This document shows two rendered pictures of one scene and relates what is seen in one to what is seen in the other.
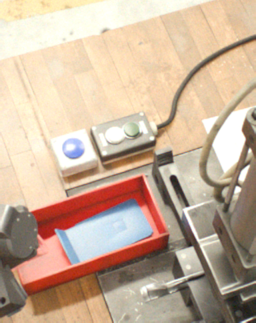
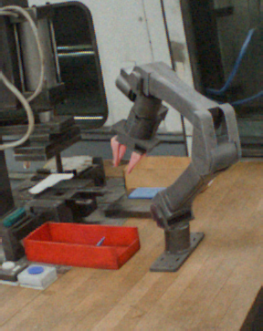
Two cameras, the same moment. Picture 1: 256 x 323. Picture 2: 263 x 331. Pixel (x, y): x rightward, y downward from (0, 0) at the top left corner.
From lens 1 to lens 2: 202 cm
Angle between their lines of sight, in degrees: 90
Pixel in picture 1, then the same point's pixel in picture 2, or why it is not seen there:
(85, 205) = (65, 260)
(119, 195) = (43, 258)
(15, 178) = (81, 285)
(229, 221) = (49, 87)
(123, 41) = not seen: outside the picture
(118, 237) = not seen: hidden behind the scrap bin
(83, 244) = not seen: hidden behind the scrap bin
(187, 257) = (53, 204)
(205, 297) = (67, 194)
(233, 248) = (59, 86)
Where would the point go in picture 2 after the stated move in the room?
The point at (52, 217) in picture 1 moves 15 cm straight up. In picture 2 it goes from (87, 263) to (76, 202)
